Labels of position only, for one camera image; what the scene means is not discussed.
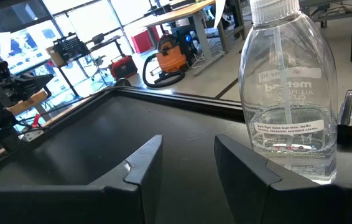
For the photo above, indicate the red and black case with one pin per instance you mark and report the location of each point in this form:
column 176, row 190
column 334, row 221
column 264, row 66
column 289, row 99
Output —
column 123, row 67

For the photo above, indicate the cardboard box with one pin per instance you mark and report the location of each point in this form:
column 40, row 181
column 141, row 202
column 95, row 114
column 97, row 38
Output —
column 54, row 57

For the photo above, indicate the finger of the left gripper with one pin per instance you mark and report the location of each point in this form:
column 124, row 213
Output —
column 37, row 80
column 40, row 88

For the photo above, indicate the clear plastic spray bottle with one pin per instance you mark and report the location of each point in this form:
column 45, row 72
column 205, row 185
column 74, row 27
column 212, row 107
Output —
column 288, row 77

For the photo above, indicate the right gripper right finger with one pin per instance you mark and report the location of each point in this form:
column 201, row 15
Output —
column 247, row 183

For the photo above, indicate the wooden desk grey legs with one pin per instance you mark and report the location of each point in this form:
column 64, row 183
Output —
column 201, row 34

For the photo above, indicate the metal frame clamp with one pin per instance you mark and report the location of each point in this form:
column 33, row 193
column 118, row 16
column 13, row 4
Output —
column 348, row 109
column 122, row 82

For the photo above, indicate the orange shop vacuum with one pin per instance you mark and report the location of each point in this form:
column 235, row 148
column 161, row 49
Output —
column 171, row 56

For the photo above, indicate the red cabinet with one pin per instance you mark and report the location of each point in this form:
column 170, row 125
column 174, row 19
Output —
column 141, row 42

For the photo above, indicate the black mesh crate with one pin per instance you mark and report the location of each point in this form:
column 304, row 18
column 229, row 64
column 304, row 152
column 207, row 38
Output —
column 70, row 48

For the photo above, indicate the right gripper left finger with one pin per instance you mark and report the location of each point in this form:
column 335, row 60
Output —
column 146, row 168

